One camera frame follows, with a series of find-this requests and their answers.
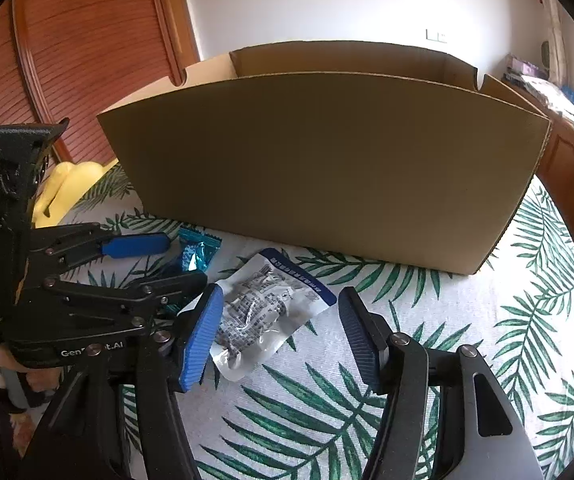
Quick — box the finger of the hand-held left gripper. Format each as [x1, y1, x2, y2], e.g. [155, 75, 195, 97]
[22, 271, 209, 333]
[29, 221, 171, 273]

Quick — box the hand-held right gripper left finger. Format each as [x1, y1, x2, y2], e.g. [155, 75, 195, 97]
[22, 282, 225, 480]

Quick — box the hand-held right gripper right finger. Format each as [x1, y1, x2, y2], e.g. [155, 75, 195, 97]
[337, 286, 545, 480]

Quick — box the teal candy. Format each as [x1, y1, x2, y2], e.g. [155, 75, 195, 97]
[177, 225, 224, 275]
[157, 297, 188, 318]

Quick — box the clear blue label packet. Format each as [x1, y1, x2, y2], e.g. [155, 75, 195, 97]
[209, 247, 338, 385]

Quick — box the brown cardboard box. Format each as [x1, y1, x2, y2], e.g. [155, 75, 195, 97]
[97, 40, 553, 276]

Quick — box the yellow plush toy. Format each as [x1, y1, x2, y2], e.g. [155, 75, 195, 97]
[32, 159, 120, 229]

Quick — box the leaf print bedsheet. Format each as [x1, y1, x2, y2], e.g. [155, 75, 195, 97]
[32, 160, 574, 480]

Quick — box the wooden wardrobe door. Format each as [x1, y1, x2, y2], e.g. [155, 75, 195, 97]
[0, 0, 202, 266]

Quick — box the wooden cabinet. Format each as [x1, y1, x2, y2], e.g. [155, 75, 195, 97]
[502, 77, 574, 261]

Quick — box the purple box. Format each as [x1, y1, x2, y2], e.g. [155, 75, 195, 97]
[504, 55, 553, 81]

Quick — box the floral curtain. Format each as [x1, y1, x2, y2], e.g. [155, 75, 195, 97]
[537, 0, 568, 86]

